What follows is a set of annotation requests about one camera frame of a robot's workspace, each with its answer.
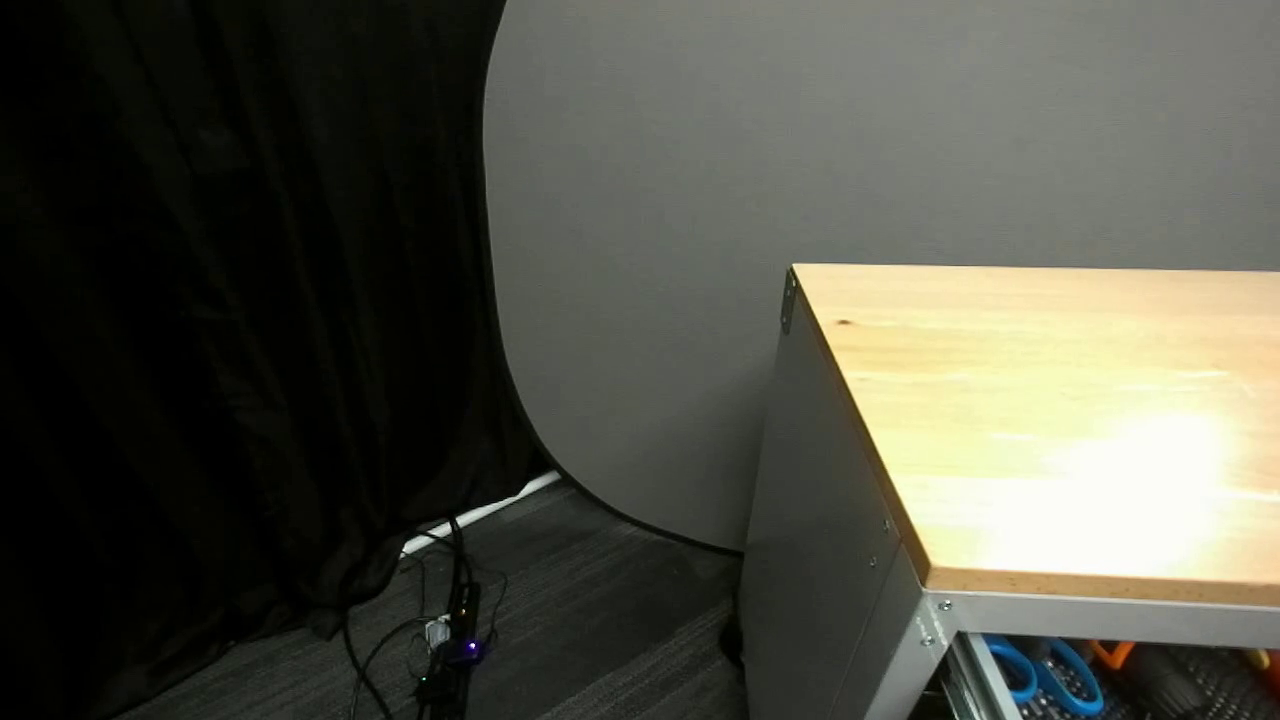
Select black floor cables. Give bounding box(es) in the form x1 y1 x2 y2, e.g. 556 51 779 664
335 524 517 720

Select grey rounded backdrop panel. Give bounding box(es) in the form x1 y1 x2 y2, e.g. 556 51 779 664
480 0 1280 550

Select black curtain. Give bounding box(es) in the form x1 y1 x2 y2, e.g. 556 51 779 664
0 0 564 720

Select black power strip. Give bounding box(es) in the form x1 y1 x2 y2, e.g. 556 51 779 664
415 532 491 720

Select grey workbench drawer cabinet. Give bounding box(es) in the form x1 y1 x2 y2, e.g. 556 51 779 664
738 258 1280 720

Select blue looped tool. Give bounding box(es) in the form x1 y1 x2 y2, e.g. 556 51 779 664
986 634 1114 715

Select white floor cable cover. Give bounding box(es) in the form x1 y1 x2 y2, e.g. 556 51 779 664
398 467 569 558

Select small orange tool part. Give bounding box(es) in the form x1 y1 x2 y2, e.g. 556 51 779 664
1088 634 1139 673

